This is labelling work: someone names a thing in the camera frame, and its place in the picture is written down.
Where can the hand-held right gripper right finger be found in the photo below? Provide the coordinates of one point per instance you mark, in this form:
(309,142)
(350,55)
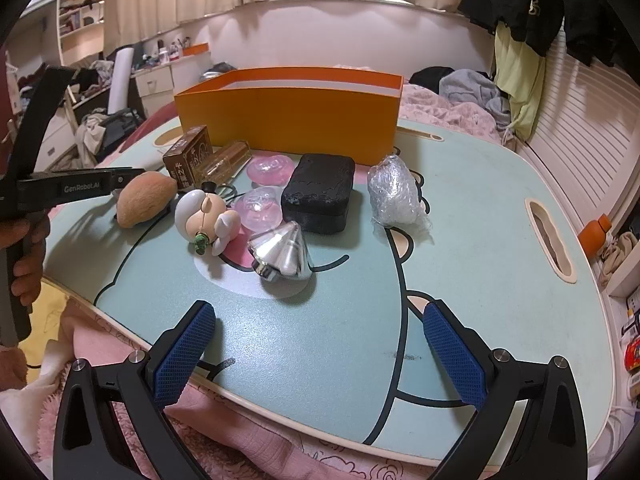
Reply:
(452,355)

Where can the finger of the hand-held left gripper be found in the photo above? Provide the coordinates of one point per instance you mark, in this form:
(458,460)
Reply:
(125,179)

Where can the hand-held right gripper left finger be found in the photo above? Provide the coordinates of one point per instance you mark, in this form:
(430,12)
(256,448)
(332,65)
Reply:
(185,355)

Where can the brown plush bear toy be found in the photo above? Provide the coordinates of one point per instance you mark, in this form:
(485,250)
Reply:
(145,200)

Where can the clear square cosmetic tube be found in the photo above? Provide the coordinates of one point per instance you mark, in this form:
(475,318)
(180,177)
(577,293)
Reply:
(225,162)

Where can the pink heart-shaped case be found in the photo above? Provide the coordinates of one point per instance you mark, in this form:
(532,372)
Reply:
(270,169)
(260,207)

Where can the orange cardboard box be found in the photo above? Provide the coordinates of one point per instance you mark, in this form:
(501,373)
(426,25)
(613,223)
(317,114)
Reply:
(300,115)

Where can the person's left forearm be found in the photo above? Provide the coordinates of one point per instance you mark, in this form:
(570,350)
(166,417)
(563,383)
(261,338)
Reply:
(10,367)

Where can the person's left hand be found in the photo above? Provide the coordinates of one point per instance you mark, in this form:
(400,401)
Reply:
(32,270)

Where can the white cloth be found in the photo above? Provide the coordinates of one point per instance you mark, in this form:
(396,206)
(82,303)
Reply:
(92,132)

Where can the white-haired doll figurine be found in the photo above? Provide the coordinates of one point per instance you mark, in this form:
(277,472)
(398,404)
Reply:
(205,220)

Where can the white paper roll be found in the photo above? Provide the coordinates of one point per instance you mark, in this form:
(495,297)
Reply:
(121,80)

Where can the pink fleece blanket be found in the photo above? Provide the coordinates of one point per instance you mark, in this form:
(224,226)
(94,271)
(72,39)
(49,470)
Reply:
(240,440)

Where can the white desk with drawers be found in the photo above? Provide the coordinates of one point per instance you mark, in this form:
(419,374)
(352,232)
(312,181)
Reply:
(155,80)

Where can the yellow cloth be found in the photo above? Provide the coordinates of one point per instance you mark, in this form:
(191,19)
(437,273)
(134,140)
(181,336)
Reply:
(50,310)

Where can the silver cone-shaped ornament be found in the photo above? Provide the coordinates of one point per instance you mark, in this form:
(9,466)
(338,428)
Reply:
(282,252)

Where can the dark grey cloth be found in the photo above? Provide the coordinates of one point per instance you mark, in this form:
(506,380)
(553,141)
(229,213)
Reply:
(220,69)

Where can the small orange box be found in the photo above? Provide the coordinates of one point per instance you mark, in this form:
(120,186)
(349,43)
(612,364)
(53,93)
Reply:
(195,50)

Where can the white bookshelf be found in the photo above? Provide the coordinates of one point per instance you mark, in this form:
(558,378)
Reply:
(625,300)

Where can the orange bottle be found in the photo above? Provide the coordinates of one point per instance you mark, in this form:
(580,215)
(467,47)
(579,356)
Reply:
(592,237)

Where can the black rectangular case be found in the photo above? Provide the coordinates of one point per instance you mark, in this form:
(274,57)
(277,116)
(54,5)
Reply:
(317,190)

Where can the beige cloth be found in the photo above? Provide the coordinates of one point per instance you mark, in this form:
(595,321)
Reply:
(617,255)

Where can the pink printed blanket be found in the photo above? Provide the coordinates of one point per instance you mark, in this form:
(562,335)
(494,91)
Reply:
(440,110)

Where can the white wardrobe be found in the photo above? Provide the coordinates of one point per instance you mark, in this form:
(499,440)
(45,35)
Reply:
(585,135)

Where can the grey garment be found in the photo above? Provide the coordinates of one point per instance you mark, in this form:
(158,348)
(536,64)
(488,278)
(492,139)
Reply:
(470,90)

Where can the black garment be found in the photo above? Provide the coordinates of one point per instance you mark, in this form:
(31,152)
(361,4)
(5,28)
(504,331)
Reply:
(430,77)

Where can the yellow-green garment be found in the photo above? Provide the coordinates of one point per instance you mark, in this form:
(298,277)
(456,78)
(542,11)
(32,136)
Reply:
(520,75)

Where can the white wall shelf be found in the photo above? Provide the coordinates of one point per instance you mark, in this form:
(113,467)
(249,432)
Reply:
(65,35)

